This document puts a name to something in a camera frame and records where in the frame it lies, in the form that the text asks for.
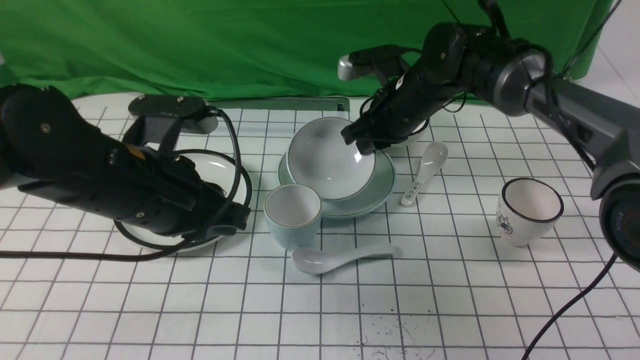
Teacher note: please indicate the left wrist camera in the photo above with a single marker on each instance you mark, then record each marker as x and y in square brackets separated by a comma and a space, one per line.
[160, 119]

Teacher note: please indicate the pale blue shallow bowl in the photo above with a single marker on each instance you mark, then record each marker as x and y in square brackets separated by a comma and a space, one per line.
[319, 158]

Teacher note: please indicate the white printed-handle spoon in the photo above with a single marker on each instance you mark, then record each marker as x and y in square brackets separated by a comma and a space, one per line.
[433, 158]

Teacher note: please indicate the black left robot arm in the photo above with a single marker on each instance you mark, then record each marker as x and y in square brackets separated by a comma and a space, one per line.
[48, 150]

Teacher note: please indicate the black-rimmed cartoon bowl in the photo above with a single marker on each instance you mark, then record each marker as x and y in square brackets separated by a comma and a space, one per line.
[416, 135]

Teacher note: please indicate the green backdrop cloth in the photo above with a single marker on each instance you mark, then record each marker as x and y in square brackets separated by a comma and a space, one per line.
[217, 49]

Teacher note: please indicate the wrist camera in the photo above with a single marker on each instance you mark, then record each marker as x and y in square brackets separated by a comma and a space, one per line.
[160, 119]
[384, 62]

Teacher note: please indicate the pale blue flat plate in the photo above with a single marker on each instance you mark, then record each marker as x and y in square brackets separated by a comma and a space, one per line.
[372, 196]

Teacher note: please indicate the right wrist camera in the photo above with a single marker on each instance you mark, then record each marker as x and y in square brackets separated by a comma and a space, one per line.
[384, 62]

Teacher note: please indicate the pale blue ceramic spoon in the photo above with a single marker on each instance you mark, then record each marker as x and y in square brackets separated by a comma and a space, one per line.
[316, 262]

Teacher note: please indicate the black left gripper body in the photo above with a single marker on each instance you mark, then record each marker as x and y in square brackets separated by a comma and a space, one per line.
[187, 206]

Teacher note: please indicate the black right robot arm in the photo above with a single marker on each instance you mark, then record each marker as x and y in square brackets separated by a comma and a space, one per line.
[513, 76]

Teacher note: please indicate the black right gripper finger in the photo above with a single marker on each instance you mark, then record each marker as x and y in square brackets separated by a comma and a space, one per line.
[362, 134]

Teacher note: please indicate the black-rimmed cartoon plate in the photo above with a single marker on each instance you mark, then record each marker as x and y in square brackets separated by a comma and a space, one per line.
[213, 167]

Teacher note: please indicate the black-rimmed white cup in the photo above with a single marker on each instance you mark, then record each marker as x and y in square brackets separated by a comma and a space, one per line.
[527, 209]

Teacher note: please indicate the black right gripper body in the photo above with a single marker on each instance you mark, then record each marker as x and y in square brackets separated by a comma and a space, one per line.
[429, 83]

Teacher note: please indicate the pale blue cup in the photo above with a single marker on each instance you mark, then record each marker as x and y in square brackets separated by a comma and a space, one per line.
[293, 214]

